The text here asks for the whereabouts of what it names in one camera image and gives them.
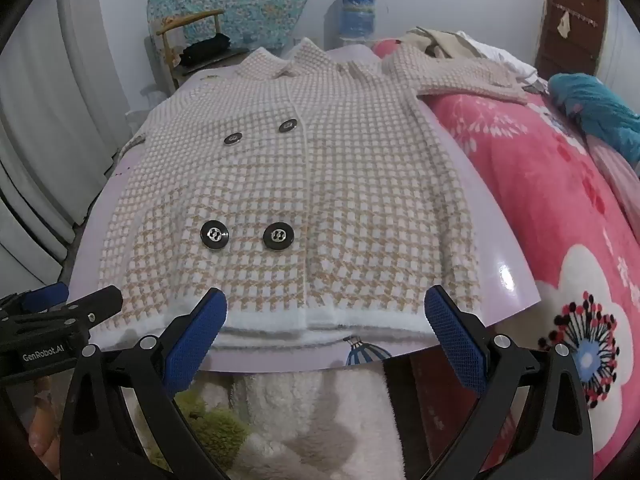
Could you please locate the lilac plastic folding board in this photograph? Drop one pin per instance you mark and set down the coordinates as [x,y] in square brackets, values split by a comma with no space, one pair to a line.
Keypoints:
[500,280]

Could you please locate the white fluffy cloth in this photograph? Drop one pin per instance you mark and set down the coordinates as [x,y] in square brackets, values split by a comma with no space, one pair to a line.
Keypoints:
[310,420]

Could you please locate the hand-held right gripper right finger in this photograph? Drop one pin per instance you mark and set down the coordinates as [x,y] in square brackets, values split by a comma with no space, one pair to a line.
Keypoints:
[457,340]

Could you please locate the beige clothes pile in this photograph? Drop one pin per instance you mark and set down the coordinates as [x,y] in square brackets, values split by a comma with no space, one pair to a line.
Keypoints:
[450,45]

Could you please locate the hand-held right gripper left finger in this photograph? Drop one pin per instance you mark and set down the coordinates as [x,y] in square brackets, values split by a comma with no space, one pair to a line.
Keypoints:
[200,340]

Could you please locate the pink floral blanket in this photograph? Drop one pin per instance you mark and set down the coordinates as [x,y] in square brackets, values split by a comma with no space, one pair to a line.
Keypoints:
[540,200]

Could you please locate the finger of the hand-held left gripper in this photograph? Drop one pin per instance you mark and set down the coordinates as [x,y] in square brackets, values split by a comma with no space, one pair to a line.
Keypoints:
[95,305]
[47,294]

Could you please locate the person's left hand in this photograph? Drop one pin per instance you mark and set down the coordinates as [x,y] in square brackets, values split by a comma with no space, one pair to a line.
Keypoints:
[45,435]

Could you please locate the beige white checked knit cardigan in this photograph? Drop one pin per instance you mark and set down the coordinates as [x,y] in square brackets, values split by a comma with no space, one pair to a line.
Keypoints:
[325,185]

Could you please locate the wooden chair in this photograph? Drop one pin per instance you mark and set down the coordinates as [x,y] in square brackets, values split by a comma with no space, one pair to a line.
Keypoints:
[170,25]

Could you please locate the white curtain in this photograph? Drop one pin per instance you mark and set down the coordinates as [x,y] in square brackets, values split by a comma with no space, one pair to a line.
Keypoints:
[50,135]

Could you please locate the blue water bottle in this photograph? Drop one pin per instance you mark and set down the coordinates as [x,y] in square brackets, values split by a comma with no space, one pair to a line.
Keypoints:
[357,12]

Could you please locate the brown wooden door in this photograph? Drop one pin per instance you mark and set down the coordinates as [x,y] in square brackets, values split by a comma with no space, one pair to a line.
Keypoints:
[575,5]

